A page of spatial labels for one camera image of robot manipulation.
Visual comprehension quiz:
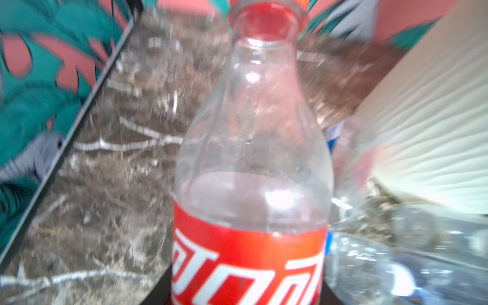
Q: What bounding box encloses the red label cola bottle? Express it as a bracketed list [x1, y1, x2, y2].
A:
[171, 1, 334, 304]

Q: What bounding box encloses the white ribbed waste bin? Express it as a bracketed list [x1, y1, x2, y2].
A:
[353, 1, 487, 215]

